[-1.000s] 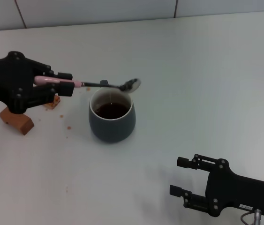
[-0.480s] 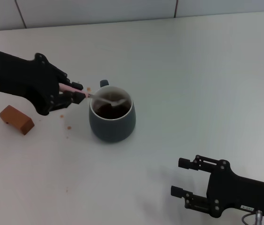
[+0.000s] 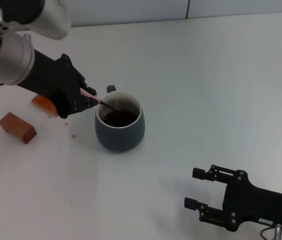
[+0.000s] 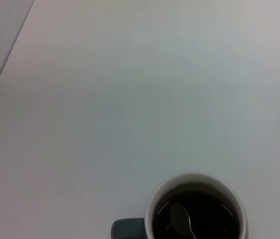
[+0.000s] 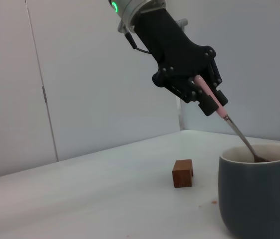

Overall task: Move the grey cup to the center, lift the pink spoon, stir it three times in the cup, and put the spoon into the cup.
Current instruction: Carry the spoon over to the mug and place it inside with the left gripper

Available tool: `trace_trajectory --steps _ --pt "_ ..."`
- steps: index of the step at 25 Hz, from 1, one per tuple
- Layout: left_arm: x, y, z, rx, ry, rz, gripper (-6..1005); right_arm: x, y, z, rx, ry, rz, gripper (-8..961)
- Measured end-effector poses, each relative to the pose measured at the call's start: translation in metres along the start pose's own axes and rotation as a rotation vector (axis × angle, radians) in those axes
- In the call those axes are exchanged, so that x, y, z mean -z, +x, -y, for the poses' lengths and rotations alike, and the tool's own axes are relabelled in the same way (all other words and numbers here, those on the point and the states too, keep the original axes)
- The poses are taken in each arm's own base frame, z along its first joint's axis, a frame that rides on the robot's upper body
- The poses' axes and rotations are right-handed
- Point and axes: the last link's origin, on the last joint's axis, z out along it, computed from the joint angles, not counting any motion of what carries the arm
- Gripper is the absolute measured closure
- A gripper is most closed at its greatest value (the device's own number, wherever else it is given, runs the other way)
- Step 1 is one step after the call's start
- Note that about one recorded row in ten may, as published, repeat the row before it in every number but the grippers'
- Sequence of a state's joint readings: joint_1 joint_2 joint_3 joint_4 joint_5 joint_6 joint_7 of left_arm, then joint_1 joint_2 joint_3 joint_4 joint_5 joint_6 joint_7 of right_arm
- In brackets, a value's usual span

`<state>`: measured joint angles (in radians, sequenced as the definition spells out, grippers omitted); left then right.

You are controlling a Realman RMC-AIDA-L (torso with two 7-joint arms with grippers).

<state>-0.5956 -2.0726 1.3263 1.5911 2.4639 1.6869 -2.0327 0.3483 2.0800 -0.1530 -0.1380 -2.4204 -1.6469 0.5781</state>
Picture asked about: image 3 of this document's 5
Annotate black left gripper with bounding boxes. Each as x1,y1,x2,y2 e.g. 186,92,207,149
17,49,99,119

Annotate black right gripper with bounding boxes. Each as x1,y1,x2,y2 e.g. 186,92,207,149
184,164,282,231

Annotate pink handled metal spoon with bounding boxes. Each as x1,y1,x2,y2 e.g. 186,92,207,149
80,87,129,113

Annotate dark grey ceramic cup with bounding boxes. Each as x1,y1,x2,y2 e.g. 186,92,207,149
95,84,146,153

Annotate orange stained wooden block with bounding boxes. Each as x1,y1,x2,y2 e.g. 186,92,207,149
31,94,58,118

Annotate plain brown wooden block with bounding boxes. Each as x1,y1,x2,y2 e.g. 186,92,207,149
0,111,38,145

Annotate right gripper connector cable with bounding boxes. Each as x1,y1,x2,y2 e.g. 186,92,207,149
259,223,282,240

